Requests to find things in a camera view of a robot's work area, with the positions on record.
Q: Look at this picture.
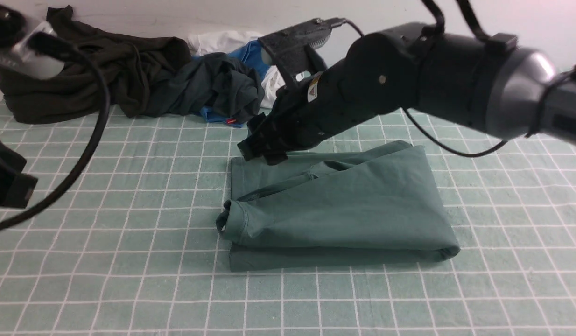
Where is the dark green crumpled garment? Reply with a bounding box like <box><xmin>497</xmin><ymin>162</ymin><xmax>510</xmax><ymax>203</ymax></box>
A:
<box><xmin>142</xmin><ymin>53</ymin><xmax>264</xmax><ymax>124</ymax></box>

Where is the green long-sleeved shirt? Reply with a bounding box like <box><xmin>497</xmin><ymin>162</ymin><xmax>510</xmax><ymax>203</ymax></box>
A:
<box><xmin>216</xmin><ymin>141</ymin><xmax>461</xmax><ymax>272</ymax></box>

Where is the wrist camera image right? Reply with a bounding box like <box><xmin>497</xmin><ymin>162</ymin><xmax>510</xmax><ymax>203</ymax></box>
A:
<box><xmin>258</xmin><ymin>18</ymin><xmax>346</xmax><ymax>89</ymax></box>

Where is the black cable image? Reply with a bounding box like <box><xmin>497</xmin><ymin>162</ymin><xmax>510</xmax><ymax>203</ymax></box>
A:
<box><xmin>0</xmin><ymin>33</ymin><xmax>111</xmax><ymax>234</ymax></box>
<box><xmin>335</xmin><ymin>0</ymin><xmax>576</xmax><ymax>158</ymax></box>

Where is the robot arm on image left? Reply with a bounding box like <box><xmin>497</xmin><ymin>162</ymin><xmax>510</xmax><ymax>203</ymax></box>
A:
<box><xmin>0</xmin><ymin>4</ymin><xmax>64</xmax><ymax>209</ymax></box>

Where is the black cable image left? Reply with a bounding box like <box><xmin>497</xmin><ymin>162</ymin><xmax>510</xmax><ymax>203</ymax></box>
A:
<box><xmin>0</xmin><ymin>33</ymin><xmax>111</xmax><ymax>234</ymax></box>

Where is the blue crumpled garment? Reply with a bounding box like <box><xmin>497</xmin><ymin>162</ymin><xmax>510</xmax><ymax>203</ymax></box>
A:
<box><xmin>200</xmin><ymin>40</ymin><xmax>285</xmax><ymax>128</ymax></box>

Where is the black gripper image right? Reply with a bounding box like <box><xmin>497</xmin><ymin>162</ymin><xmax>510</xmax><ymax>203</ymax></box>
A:
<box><xmin>238</xmin><ymin>70</ymin><xmax>400</xmax><ymax>166</ymax></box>

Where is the black cable image right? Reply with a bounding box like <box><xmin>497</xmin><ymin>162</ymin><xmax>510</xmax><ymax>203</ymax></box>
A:
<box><xmin>335</xmin><ymin>0</ymin><xmax>576</xmax><ymax>158</ymax></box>

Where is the white crumpled garment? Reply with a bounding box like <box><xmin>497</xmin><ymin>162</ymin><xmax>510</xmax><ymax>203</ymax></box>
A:
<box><xmin>185</xmin><ymin>31</ymin><xmax>288</xmax><ymax>110</ymax></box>

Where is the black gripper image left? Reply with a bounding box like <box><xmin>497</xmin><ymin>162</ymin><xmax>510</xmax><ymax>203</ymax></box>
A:
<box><xmin>0</xmin><ymin>140</ymin><xmax>38</xmax><ymax>209</ymax></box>

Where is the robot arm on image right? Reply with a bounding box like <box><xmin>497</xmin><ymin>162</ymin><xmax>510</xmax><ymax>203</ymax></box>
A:
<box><xmin>238</xmin><ymin>18</ymin><xmax>576</xmax><ymax>165</ymax></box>

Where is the dark brown crumpled garment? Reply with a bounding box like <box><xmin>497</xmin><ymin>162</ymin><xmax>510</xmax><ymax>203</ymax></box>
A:
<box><xmin>0</xmin><ymin>6</ymin><xmax>192</xmax><ymax>125</ymax></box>

